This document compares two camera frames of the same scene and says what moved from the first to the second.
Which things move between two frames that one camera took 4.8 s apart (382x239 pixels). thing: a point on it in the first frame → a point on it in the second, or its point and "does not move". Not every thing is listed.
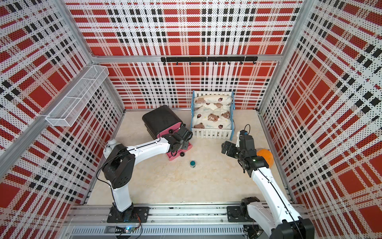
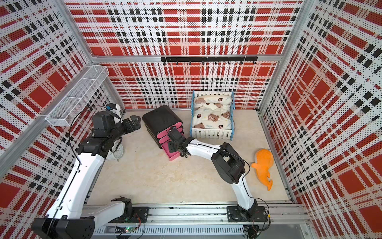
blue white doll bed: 212,114 does not move
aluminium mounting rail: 97,216 does not move
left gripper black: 186,144 → 136,124
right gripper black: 230,152 → 171,149
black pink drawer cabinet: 160,119 does not move
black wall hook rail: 210,59 does not move
